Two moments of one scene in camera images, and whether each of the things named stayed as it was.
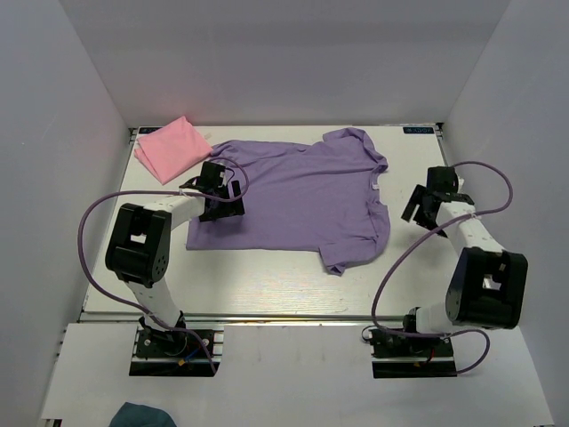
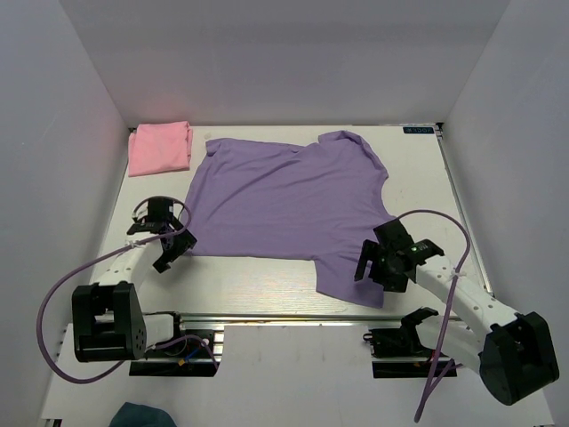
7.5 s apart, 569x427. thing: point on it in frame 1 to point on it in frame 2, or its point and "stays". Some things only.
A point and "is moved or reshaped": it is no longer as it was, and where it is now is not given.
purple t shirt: x=316 y=197 is moved or reshaped
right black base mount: x=409 y=352 stays
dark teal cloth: x=134 y=414 stays
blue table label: x=418 y=130 stays
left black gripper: x=229 y=209 to x=185 y=240
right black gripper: x=420 y=191 to x=398 y=283
